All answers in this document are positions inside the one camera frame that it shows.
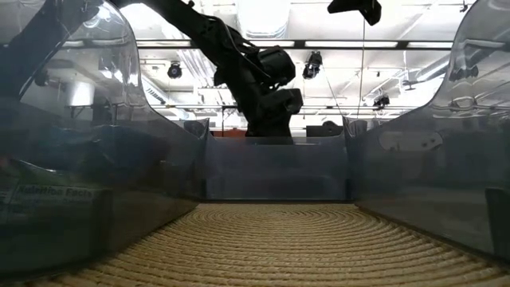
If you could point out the black monitor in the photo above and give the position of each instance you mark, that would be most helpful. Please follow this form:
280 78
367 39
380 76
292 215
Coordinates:
324 132

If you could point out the round woven straw placemat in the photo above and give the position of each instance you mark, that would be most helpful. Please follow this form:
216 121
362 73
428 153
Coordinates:
279 247

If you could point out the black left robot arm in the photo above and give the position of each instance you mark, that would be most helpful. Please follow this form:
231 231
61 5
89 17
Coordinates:
199 28

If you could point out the orange partition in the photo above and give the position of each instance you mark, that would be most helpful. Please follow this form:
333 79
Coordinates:
229 134

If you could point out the silver ventilation duct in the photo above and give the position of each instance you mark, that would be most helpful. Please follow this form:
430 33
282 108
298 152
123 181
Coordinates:
263 20

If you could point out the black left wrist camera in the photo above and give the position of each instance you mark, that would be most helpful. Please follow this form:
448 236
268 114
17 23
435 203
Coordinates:
291 100

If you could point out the black hanging spotlight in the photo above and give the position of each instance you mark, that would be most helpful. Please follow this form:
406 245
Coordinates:
312 65
174 71
381 101

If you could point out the black metal gantry frame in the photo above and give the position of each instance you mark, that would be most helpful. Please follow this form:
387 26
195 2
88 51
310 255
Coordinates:
233 107

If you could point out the person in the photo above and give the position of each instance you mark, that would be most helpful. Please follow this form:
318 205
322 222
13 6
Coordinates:
330 123

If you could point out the clear grey plastic tray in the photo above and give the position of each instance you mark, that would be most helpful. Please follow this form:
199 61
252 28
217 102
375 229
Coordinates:
422 179
119 167
275 171

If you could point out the long ceiling light strip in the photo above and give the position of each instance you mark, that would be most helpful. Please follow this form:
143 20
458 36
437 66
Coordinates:
350 44

